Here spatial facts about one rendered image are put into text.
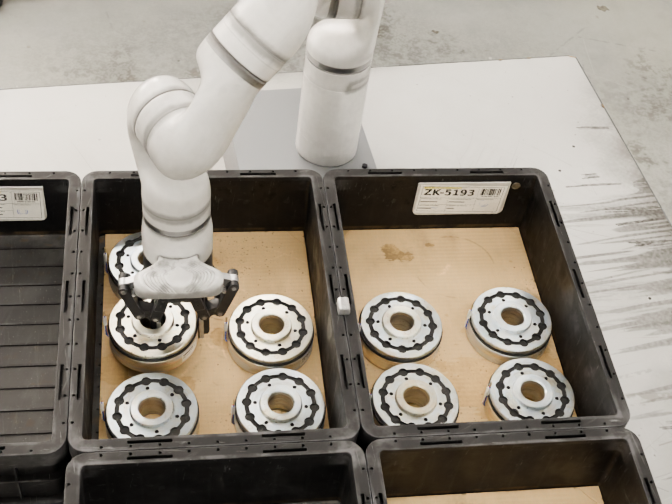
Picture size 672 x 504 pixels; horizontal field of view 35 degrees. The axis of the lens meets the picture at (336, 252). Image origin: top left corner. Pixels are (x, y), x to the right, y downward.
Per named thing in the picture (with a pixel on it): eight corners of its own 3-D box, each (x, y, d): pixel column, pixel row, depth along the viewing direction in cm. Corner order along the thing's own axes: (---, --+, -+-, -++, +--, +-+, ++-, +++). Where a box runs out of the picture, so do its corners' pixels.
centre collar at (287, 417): (255, 390, 120) (255, 387, 120) (297, 384, 121) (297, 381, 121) (263, 426, 117) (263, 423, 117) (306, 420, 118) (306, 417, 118)
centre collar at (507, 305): (490, 302, 132) (491, 299, 132) (528, 304, 133) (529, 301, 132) (494, 333, 129) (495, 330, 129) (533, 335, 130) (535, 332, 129)
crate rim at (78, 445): (83, 184, 132) (82, 170, 131) (319, 181, 137) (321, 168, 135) (68, 465, 106) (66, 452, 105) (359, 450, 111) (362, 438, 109)
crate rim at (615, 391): (319, 181, 137) (321, 168, 135) (540, 179, 142) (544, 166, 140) (360, 450, 111) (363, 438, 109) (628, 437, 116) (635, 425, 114)
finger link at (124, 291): (125, 269, 117) (151, 298, 122) (111, 274, 118) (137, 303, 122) (125, 288, 115) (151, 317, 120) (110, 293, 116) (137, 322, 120)
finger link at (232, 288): (231, 284, 117) (208, 315, 121) (246, 288, 118) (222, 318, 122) (230, 266, 119) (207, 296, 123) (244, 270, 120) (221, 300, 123)
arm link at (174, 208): (124, 189, 111) (159, 246, 106) (115, 75, 99) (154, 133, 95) (185, 169, 114) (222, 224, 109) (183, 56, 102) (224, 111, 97)
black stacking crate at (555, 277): (314, 232, 144) (322, 172, 136) (522, 228, 149) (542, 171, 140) (351, 493, 118) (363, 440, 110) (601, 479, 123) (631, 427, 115)
